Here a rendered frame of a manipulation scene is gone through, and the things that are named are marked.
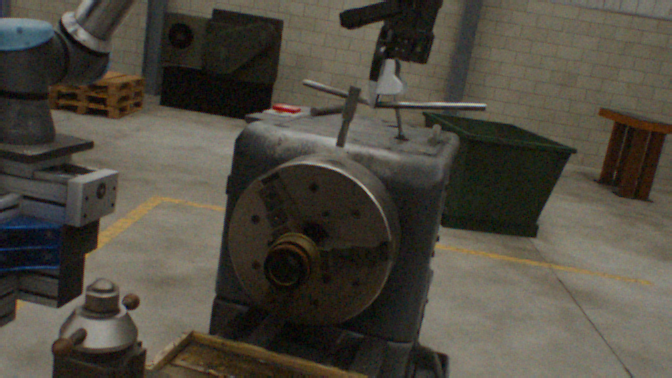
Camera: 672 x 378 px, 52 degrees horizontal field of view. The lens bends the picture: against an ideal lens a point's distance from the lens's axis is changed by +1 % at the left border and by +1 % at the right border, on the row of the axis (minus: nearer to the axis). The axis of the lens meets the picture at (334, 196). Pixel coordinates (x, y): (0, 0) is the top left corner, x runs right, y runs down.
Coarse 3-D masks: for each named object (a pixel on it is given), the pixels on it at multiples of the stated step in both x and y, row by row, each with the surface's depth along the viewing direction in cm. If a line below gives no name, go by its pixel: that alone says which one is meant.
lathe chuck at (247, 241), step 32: (320, 160) 127; (256, 192) 127; (320, 192) 124; (352, 192) 123; (256, 224) 129; (320, 224) 126; (352, 224) 124; (384, 224) 123; (256, 256) 130; (256, 288) 131; (320, 288) 128; (352, 288) 127; (288, 320) 131; (320, 320) 129
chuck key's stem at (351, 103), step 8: (352, 88) 123; (360, 88) 123; (352, 96) 123; (352, 104) 123; (344, 112) 124; (352, 112) 124; (344, 120) 125; (352, 120) 125; (344, 128) 125; (344, 136) 125; (336, 144) 126; (344, 144) 127
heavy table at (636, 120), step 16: (608, 112) 971; (624, 112) 953; (624, 128) 939; (640, 128) 856; (656, 128) 855; (608, 144) 956; (624, 144) 953; (640, 144) 865; (656, 144) 864; (608, 160) 950; (624, 160) 949; (640, 160) 870; (656, 160) 869; (608, 176) 955; (624, 176) 882; (640, 176) 882; (624, 192) 880; (640, 192) 879
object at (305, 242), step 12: (276, 240) 119; (288, 240) 115; (300, 240) 116; (312, 240) 118; (276, 252) 113; (288, 252) 112; (300, 252) 113; (312, 252) 116; (264, 264) 114; (276, 264) 118; (288, 264) 122; (300, 264) 112; (312, 264) 115; (276, 276) 116; (288, 276) 118; (300, 276) 113; (312, 276) 119; (276, 288) 114; (288, 288) 114
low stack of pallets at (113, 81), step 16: (112, 80) 847; (128, 80) 874; (144, 80) 939; (64, 96) 854; (80, 96) 830; (96, 96) 878; (112, 96) 828; (128, 96) 885; (80, 112) 835; (112, 112) 833; (128, 112) 888
